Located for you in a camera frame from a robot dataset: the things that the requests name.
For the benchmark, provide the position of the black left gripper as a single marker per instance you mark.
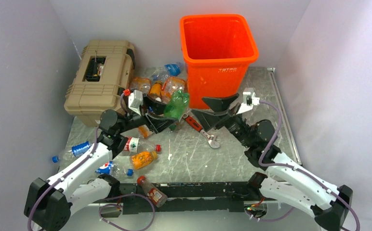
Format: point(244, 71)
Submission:
point(157, 123)

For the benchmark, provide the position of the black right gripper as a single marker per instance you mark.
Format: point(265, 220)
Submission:
point(209, 120)

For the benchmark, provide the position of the green plastic bottle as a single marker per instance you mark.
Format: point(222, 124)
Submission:
point(175, 108)

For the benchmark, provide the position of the red label bottle red cap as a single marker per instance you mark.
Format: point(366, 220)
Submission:
point(138, 145)

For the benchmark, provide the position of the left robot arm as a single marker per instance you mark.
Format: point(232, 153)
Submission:
point(50, 203)

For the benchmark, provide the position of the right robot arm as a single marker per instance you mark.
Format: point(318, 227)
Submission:
point(281, 178)

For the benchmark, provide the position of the orange plastic bin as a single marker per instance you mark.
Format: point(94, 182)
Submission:
point(217, 50)

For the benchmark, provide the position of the clear bottle orange label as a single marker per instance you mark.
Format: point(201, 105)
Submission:
point(145, 132)

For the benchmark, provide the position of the small orange juice bottle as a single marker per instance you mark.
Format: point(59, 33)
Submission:
point(155, 91)

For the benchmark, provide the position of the red adjustable wrench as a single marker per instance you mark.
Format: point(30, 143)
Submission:
point(211, 139)

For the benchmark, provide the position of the large orange label bottle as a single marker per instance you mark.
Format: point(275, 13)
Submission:
point(141, 84)

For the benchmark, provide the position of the crushed orange label bottle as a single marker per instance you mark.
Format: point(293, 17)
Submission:
point(171, 85)

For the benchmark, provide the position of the orange bottle yellow cap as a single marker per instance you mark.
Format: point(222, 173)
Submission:
point(143, 159)

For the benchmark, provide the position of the clear bottle blue label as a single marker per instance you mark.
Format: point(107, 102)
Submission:
point(168, 70)

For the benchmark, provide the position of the tan plastic toolbox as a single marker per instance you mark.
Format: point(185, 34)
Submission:
point(105, 71)

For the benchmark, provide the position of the clear bottle blue cap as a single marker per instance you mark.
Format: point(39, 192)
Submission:
point(76, 151)

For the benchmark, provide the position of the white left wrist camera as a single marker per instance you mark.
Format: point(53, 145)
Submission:
point(135, 101)

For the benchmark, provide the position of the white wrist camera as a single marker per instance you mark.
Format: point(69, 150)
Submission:
point(135, 101)
point(249, 102)

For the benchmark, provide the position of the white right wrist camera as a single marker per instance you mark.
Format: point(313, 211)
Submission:
point(249, 102)

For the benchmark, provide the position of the red cap bottle on rail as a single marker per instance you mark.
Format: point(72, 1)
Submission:
point(157, 197)

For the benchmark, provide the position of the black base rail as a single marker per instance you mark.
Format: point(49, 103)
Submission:
point(233, 196)

